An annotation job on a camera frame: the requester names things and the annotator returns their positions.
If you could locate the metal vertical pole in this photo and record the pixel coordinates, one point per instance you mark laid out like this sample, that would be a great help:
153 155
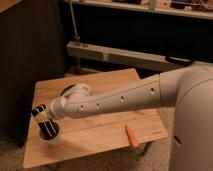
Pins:
76 35

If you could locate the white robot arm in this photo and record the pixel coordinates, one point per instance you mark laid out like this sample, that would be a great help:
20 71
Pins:
188 90

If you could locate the green ceramic bowl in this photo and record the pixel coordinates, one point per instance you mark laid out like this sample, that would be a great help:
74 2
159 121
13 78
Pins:
66 89

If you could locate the grey metal beam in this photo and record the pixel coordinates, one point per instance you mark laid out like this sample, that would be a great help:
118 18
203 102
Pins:
126 57

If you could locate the black striped eraser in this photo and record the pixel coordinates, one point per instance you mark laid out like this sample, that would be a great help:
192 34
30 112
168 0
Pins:
40 115

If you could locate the wooden shelf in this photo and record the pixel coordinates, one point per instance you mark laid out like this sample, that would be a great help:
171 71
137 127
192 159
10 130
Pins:
151 6

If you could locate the orange carrot toy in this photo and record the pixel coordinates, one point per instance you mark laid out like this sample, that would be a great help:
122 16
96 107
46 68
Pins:
131 137

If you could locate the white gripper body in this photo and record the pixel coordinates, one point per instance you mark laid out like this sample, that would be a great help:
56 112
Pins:
55 109

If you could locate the wooden table board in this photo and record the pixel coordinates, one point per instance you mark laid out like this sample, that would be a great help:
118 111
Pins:
91 135

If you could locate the white ceramic cup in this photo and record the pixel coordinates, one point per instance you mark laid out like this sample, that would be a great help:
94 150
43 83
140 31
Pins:
49 132

